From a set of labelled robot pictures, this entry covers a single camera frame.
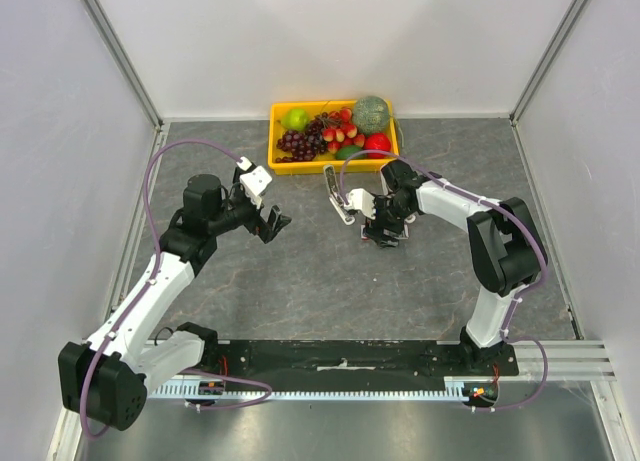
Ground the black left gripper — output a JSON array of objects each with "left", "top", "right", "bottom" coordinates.
[{"left": 208, "top": 168, "right": 290, "bottom": 243}]

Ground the green white stapler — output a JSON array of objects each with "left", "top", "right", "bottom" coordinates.
[{"left": 323, "top": 164, "right": 355, "bottom": 226}]

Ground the red white staple box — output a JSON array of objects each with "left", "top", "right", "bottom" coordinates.
[{"left": 361, "top": 218, "right": 409, "bottom": 246}]

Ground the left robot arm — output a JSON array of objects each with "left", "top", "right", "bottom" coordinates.
[{"left": 58, "top": 167, "right": 291, "bottom": 431}]

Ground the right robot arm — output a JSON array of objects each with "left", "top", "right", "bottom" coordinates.
[{"left": 362, "top": 160, "right": 548, "bottom": 375}]

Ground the dark purple grape bunch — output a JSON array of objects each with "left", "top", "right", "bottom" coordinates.
[{"left": 275, "top": 114, "right": 329, "bottom": 163}]

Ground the green lime fruit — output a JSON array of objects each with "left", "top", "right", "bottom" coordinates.
[{"left": 335, "top": 145, "right": 362, "bottom": 161}]

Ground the green pear fruit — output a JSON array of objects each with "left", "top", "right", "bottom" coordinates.
[{"left": 279, "top": 108, "right": 310, "bottom": 132}]

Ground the red strawberry cluster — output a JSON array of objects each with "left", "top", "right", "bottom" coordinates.
[{"left": 320, "top": 107, "right": 366, "bottom": 155}]

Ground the green netted melon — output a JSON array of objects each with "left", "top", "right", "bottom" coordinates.
[{"left": 352, "top": 95, "right": 392, "bottom": 136}]

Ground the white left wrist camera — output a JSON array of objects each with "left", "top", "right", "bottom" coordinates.
[{"left": 236, "top": 157, "right": 272, "bottom": 208}]

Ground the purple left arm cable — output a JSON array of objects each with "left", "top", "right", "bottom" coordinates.
[{"left": 79, "top": 138, "right": 274, "bottom": 440}]

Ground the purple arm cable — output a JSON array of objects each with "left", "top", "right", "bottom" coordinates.
[
  {"left": 79, "top": 138, "right": 274, "bottom": 440},
  {"left": 339, "top": 149, "right": 551, "bottom": 413}
]

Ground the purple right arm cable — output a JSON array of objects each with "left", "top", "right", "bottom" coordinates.
[{"left": 339, "top": 149, "right": 551, "bottom": 413}]

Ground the grey slotted cable duct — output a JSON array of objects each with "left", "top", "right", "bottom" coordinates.
[{"left": 148, "top": 377, "right": 498, "bottom": 405}]

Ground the aluminium frame rail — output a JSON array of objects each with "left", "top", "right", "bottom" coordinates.
[{"left": 69, "top": 337, "right": 617, "bottom": 381}]

